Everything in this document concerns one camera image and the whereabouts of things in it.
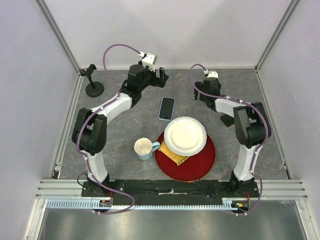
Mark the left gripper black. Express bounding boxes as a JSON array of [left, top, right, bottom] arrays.
[[138, 65, 169, 92]]

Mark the blue case smartphone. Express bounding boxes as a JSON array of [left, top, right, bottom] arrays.
[[158, 96, 175, 121]]

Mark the black round-base clamp stand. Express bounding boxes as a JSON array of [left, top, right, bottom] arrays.
[[80, 64, 105, 98]]

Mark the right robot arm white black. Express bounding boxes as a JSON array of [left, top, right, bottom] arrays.
[[191, 77, 272, 197]]

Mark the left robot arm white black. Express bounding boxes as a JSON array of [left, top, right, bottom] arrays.
[[71, 62, 169, 197]]

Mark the white paper plate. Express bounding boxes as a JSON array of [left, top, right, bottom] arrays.
[[164, 116, 207, 157]]

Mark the light blue mug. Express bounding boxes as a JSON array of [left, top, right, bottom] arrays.
[[134, 137, 161, 161]]

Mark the red round tray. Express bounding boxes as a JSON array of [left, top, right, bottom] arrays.
[[154, 135, 216, 182]]

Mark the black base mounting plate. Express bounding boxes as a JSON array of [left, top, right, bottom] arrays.
[[81, 178, 259, 206]]

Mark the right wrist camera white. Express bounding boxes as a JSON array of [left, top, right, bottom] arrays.
[[204, 70, 219, 79]]

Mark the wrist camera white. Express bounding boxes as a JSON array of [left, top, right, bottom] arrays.
[[204, 70, 219, 79], [139, 51, 158, 72]]

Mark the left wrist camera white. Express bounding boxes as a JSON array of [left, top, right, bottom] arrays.
[[139, 51, 158, 72]]

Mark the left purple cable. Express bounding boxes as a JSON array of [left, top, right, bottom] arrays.
[[76, 43, 145, 216]]

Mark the purple cable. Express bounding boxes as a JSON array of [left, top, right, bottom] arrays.
[[189, 63, 273, 216], [76, 43, 145, 216]]

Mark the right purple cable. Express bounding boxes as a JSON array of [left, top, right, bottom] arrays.
[[189, 63, 273, 216]]

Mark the blue cable duct rail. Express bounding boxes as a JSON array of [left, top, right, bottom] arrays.
[[46, 199, 238, 211]]

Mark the aluminium frame profile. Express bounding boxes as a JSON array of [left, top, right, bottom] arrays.
[[36, 179, 308, 200]]

